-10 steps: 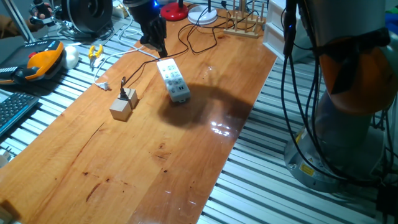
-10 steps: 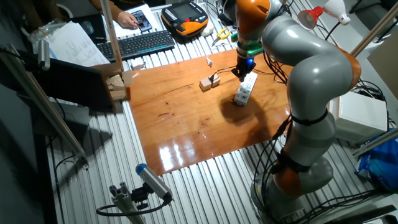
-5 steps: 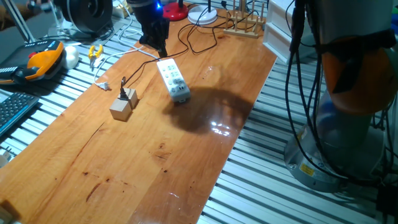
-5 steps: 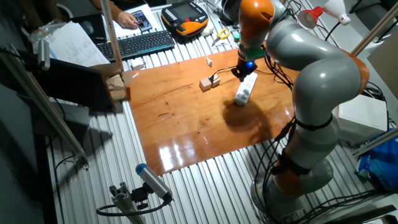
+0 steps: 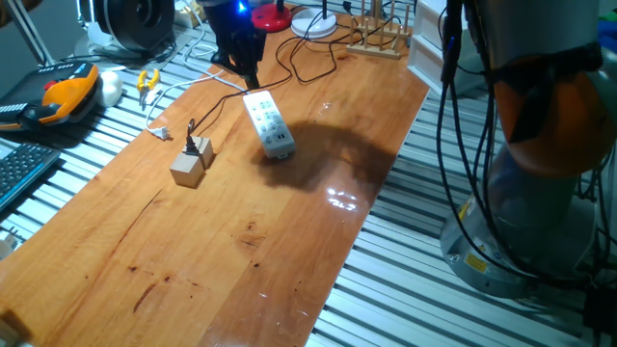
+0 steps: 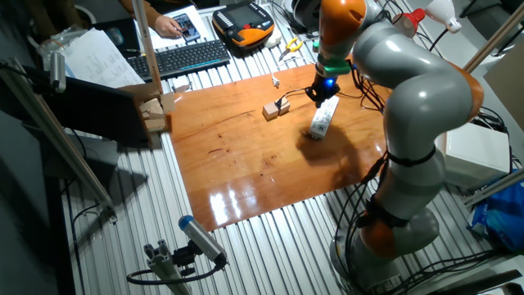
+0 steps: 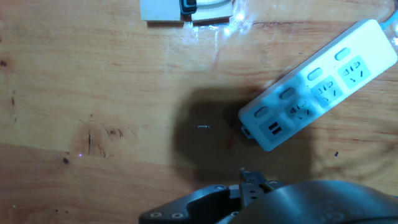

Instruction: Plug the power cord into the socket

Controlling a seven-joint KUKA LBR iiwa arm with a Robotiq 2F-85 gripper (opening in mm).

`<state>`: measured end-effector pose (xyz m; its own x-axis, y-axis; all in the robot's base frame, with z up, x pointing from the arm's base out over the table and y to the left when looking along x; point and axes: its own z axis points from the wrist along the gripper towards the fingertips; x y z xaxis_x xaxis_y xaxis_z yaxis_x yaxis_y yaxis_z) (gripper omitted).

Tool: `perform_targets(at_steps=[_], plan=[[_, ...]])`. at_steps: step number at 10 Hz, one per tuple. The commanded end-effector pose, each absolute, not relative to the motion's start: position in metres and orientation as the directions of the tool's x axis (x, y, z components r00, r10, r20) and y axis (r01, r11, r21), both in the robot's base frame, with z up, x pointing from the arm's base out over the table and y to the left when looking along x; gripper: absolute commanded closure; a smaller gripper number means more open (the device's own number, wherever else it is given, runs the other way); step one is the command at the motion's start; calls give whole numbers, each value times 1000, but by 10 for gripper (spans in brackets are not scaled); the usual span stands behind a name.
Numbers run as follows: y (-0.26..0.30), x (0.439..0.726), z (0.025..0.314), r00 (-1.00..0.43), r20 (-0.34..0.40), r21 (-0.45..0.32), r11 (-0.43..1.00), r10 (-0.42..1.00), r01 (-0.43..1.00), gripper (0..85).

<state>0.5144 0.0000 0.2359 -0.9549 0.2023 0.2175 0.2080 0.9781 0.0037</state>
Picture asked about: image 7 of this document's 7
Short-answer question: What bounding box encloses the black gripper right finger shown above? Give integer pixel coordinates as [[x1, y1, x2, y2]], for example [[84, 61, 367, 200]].
[[264, 179, 287, 190]]

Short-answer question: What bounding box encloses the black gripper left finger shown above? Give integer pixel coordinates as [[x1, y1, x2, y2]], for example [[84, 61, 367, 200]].
[[139, 170, 271, 224]]

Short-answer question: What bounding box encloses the black power cord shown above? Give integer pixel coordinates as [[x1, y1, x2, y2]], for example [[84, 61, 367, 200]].
[[179, 0, 198, 16]]

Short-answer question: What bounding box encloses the white power strip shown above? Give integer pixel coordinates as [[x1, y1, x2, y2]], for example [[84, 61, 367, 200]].
[[238, 19, 398, 152]]

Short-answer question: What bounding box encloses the orange wooden board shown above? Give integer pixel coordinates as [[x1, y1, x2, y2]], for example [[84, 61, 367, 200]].
[[0, 0, 398, 224]]

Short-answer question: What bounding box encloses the light wooden cube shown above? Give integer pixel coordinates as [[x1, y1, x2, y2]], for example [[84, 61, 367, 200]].
[[190, 0, 234, 23], [139, 0, 184, 23]]

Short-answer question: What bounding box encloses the white cable with plug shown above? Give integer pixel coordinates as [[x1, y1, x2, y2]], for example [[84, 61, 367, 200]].
[[379, 9, 398, 30]]

